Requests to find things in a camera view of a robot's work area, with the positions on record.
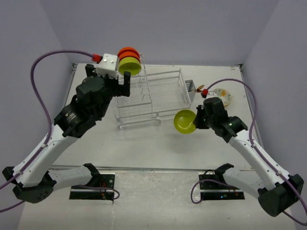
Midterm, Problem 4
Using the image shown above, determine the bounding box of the lime green bowl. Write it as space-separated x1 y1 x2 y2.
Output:
173 109 196 134
118 57 142 76

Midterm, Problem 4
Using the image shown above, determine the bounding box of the floral leaf pattern bowl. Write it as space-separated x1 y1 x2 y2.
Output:
212 88 233 107

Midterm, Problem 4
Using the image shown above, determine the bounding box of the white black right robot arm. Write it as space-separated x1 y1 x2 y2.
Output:
193 97 304 217

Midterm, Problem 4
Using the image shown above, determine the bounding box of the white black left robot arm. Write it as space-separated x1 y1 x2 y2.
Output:
2 64 131 204

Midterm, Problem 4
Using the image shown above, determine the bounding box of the gold utensil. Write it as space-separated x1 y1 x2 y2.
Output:
195 85 204 93

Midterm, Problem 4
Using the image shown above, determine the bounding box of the orange bowl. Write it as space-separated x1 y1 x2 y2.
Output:
118 52 140 61

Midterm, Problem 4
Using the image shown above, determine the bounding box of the grey cutlery holder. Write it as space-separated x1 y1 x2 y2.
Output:
185 80 196 104

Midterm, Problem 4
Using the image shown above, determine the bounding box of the red bowl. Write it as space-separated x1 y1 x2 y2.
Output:
118 46 140 56

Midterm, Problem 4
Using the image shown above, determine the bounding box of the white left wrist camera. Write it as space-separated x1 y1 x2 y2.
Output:
95 53 119 80

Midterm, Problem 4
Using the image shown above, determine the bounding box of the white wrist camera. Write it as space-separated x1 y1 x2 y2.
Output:
201 89 218 99
95 53 119 80

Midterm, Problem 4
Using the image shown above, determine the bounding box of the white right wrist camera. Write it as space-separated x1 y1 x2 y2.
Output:
201 89 218 99

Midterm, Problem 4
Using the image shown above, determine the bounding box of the white wire dish rack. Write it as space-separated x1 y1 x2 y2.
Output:
115 54 191 130

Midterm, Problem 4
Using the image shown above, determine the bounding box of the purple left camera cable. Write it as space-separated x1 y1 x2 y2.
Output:
0 49 101 213

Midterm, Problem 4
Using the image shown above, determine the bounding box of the purple camera cable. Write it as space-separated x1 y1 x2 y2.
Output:
0 49 101 213
202 79 307 226

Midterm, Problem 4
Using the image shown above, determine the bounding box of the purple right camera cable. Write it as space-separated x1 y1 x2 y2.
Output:
202 79 307 226

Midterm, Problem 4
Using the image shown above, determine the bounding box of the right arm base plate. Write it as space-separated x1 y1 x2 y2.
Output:
199 171 245 201

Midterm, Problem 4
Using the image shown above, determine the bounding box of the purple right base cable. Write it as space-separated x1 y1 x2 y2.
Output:
190 179 231 204

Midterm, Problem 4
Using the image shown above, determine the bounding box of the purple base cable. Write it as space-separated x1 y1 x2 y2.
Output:
79 184 120 201
190 179 231 204

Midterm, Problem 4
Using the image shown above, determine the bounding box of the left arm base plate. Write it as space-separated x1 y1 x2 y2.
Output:
69 173 116 201

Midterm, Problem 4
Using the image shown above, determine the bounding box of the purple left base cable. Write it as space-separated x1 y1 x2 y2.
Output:
79 184 120 201

